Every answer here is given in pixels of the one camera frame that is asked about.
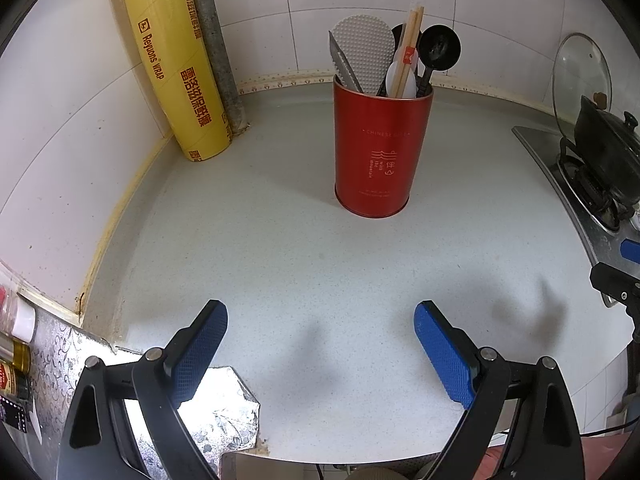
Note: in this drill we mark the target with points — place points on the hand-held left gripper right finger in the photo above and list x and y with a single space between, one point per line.
445 355

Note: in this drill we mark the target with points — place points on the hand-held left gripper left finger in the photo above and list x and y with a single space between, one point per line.
200 355

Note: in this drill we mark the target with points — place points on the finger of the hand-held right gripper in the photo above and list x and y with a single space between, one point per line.
631 252
615 282

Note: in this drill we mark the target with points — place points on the red utensil canister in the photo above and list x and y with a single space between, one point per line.
380 160

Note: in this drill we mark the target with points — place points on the white printed plastic spoon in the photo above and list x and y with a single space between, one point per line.
402 82

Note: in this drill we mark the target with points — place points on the wooden chopstick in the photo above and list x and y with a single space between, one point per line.
409 35
416 35

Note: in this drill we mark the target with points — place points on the white rice paddle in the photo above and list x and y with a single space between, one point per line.
365 50

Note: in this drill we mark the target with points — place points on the wooden chopsticks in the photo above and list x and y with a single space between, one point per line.
417 1

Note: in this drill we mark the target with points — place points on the stainless steel gas stove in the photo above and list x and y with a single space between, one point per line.
585 220

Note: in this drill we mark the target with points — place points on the black stove grate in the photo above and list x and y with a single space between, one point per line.
582 175

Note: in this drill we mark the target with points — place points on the black pot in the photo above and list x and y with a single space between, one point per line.
605 145

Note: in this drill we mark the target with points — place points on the white capped bottle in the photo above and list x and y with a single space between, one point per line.
25 322

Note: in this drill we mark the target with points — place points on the glass pot lid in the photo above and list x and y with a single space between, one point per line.
580 75

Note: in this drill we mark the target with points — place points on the yellow capped sauce bottle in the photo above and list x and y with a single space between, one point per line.
12 352

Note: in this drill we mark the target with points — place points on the yellow cling wrap roll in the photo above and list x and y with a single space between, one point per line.
170 60

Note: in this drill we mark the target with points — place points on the grey pipe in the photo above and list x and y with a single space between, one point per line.
215 35

